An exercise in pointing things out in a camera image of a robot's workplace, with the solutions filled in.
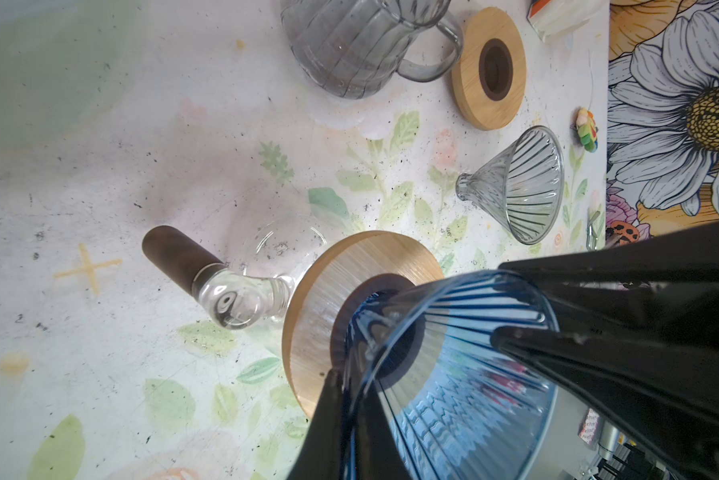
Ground wooden dripper ring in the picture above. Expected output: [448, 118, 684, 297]
[280, 229, 445, 420]
[450, 6, 529, 132]

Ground coffee filter pack orange top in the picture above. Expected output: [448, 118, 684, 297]
[527, 0, 609, 30]

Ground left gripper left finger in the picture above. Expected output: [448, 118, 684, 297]
[288, 369, 411, 479]

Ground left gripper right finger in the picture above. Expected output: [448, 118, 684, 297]
[491, 222, 719, 479]

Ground colourful small toy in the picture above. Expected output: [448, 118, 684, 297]
[575, 108, 599, 153]

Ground grey ribbed glass pitcher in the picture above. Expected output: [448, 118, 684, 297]
[280, 0, 465, 100]

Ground blue glass dripper cone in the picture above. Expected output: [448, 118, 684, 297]
[341, 270, 557, 479]

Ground grey glass dripper cone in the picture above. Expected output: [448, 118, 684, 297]
[455, 125, 565, 245]

